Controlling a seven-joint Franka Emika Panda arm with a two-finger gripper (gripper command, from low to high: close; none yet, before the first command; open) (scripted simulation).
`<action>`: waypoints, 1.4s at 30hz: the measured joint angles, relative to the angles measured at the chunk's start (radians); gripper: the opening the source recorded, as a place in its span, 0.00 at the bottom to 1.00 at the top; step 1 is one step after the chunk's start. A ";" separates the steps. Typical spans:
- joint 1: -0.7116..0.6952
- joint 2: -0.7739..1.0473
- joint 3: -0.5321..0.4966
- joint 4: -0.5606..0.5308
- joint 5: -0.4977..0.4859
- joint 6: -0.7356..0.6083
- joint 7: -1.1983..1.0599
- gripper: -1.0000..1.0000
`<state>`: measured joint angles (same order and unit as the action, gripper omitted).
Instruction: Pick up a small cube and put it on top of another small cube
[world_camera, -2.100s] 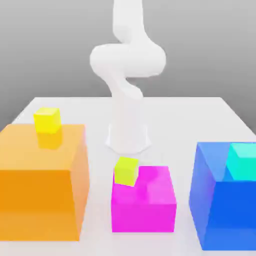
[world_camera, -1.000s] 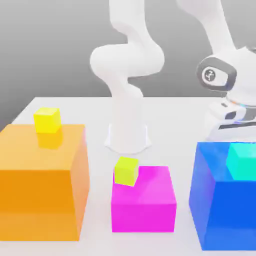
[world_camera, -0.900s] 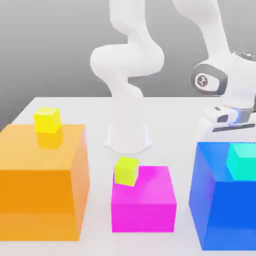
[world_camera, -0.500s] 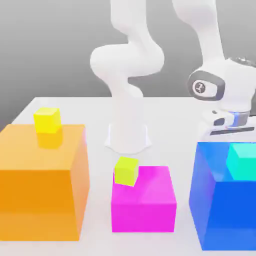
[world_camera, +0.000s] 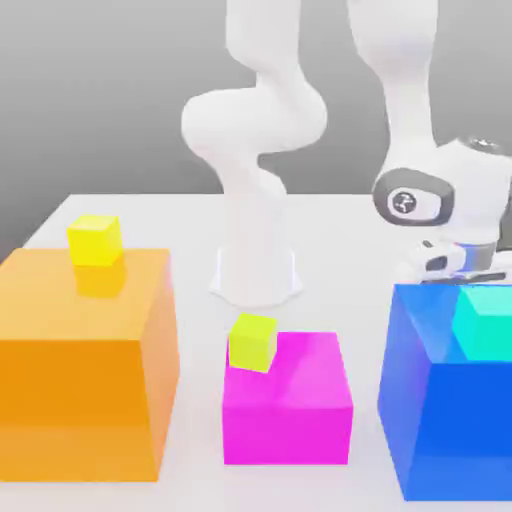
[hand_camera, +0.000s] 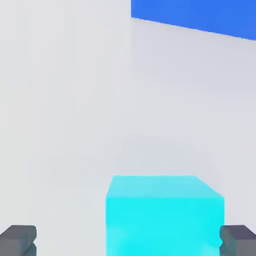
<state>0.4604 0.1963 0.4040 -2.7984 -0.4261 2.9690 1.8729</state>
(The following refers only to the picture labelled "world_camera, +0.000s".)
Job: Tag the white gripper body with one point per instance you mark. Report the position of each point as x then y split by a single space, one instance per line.
504 264

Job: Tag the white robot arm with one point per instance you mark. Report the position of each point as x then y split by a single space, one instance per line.
248 128

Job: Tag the small cyan cube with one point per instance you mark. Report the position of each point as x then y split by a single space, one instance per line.
486 332

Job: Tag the small lime cube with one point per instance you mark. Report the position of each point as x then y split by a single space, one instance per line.
251 344

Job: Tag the small yellow cube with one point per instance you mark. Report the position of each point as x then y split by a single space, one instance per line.
92 242

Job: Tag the large blue box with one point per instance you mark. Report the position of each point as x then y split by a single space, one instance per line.
460 432

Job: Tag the large magenta box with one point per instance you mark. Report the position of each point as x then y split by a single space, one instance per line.
288 432

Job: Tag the large orange box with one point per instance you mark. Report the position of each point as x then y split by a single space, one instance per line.
72 380

